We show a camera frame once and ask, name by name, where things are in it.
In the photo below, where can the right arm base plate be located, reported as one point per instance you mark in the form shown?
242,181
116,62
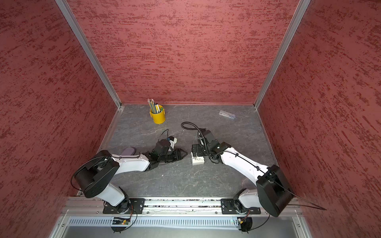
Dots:
234,206

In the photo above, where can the white slotted cable duct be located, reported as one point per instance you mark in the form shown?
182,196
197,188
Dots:
229,223

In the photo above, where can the clear plastic pencil case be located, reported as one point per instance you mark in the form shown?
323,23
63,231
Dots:
227,114

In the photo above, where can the yellow pencil cup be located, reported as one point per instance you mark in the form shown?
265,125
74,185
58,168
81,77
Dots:
158,115

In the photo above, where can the right aluminium corner post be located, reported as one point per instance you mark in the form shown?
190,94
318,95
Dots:
289,34

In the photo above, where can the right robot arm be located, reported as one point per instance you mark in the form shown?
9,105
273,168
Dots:
272,192

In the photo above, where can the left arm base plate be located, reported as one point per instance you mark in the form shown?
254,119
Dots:
127,206

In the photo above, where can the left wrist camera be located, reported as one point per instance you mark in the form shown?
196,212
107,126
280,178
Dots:
172,141

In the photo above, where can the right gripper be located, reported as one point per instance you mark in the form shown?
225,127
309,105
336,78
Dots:
199,147

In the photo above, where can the aluminium front rail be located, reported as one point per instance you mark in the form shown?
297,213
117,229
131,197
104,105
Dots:
153,207

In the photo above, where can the aluminium corner post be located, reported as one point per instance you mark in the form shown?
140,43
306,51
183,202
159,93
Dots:
79,34
289,34

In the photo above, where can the white jewelry box base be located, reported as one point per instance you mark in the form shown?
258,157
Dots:
197,161

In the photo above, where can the purple glasses case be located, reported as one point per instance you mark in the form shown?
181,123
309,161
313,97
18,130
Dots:
129,151

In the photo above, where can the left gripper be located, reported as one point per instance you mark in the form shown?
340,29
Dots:
178,154

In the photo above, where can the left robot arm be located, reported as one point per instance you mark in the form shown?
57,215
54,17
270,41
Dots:
94,177

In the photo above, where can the bundle of coloured pencils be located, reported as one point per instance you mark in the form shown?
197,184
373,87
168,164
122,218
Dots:
153,105

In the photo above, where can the left aluminium corner post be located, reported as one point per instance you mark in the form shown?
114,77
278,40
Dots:
79,34

